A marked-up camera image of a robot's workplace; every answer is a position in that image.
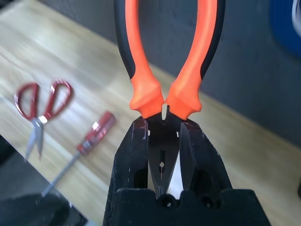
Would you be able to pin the orange black needle-nose pliers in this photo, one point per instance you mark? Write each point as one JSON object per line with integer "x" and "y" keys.
{"x": 141, "y": 70}

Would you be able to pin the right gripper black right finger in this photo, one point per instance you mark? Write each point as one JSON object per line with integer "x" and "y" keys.
{"x": 207, "y": 160}

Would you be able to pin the blue tape roll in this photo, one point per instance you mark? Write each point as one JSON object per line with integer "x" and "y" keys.
{"x": 279, "y": 28}

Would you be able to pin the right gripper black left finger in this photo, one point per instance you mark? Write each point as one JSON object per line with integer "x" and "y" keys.
{"x": 131, "y": 153}

